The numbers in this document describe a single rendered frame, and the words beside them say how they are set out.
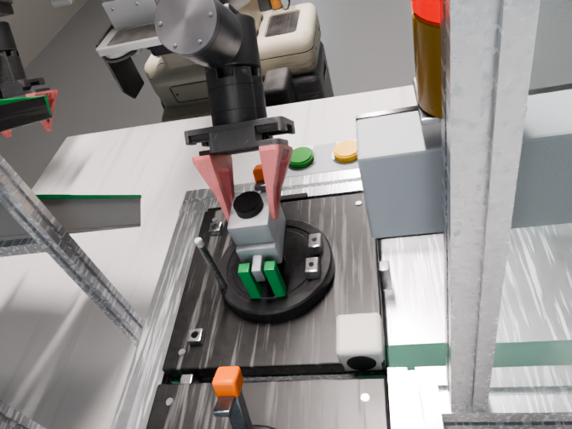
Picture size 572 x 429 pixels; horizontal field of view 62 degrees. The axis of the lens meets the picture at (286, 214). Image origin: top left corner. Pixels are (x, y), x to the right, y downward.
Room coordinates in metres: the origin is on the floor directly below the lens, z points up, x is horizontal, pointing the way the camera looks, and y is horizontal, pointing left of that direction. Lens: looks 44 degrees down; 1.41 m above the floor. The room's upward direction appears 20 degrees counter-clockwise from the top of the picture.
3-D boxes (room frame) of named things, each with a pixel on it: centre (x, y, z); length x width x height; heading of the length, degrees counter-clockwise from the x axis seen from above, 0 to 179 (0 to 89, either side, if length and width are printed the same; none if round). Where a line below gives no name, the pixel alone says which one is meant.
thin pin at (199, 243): (0.36, 0.09, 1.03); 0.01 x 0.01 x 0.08
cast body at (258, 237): (0.36, 0.04, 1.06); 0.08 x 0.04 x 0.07; 162
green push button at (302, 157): (0.57, -0.05, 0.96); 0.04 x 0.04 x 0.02
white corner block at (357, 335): (0.24, -0.03, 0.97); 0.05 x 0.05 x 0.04; 71
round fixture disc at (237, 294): (0.37, 0.03, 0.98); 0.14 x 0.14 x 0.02
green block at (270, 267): (0.32, 0.03, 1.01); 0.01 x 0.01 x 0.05; 71
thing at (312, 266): (0.33, -0.01, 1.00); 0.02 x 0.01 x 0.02; 161
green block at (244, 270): (0.33, 0.06, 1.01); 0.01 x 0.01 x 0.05; 71
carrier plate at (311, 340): (0.37, 0.03, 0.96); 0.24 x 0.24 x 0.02; 71
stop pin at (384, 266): (0.33, -0.09, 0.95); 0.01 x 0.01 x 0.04; 71
